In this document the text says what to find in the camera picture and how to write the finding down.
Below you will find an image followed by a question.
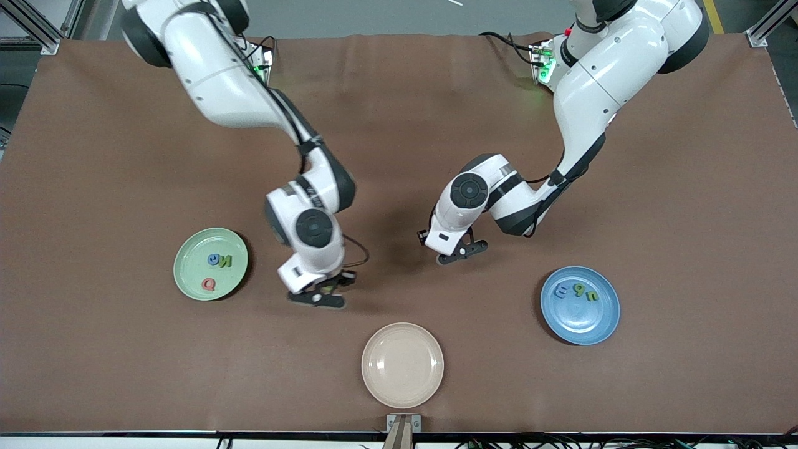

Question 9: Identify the cream plate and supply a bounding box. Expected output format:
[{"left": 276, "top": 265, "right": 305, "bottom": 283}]
[{"left": 362, "top": 322, "right": 445, "bottom": 409}]

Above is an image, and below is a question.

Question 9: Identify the green plate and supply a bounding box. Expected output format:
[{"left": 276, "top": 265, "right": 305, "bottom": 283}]
[{"left": 173, "top": 228, "right": 249, "bottom": 301}]

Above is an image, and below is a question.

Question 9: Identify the blue plate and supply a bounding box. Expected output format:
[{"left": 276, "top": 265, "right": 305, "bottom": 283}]
[{"left": 540, "top": 266, "right": 621, "bottom": 345}]

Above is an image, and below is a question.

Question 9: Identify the brown table mat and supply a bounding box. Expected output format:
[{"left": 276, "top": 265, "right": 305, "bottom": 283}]
[{"left": 0, "top": 32, "right": 798, "bottom": 434}]

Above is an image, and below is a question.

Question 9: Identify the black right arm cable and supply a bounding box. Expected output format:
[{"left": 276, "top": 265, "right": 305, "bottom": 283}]
[{"left": 234, "top": 31, "right": 371, "bottom": 272}]

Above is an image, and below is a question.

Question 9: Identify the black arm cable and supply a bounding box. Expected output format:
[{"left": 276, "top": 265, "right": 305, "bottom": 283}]
[
  {"left": 234, "top": 31, "right": 371, "bottom": 272},
  {"left": 427, "top": 175, "right": 562, "bottom": 234}
]

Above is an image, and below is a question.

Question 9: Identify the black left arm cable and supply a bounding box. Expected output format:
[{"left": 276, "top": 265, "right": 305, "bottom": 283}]
[{"left": 427, "top": 175, "right": 562, "bottom": 234}]

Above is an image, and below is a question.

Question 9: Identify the wooden post with metal bracket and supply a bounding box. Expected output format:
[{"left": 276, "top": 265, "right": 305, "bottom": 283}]
[{"left": 386, "top": 413, "right": 422, "bottom": 449}]

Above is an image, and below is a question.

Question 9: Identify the black base power cable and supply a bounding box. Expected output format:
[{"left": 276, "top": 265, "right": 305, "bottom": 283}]
[{"left": 479, "top": 31, "right": 538, "bottom": 66}]

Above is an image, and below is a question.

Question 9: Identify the aluminium frame profile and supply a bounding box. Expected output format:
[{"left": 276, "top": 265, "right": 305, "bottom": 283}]
[
  {"left": 59, "top": 0, "right": 85, "bottom": 38},
  {"left": 0, "top": 0, "right": 63, "bottom": 56},
  {"left": 746, "top": 0, "right": 798, "bottom": 47}
]

